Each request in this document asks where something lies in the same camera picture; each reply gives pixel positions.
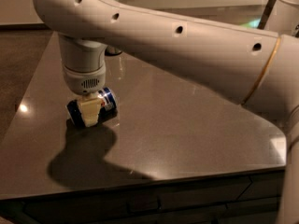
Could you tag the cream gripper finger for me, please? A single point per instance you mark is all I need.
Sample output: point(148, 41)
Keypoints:
point(89, 107)

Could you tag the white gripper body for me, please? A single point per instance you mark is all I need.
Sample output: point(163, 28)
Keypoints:
point(83, 82)

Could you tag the blue pepsi can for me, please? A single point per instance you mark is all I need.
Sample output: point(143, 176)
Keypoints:
point(109, 105)

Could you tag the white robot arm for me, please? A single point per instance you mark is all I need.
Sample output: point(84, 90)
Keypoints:
point(255, 68)

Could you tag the green soda can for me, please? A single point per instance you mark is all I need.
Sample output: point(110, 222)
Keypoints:
point(112, 51)

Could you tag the dark drawer front left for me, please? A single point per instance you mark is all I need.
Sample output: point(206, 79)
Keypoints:
point(138, 201)

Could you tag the dark drawer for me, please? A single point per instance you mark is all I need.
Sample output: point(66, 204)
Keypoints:
point(138, 201)
point(266, 185)

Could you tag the dark drawer front right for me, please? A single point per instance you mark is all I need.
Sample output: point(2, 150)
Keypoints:
point(266, 185)

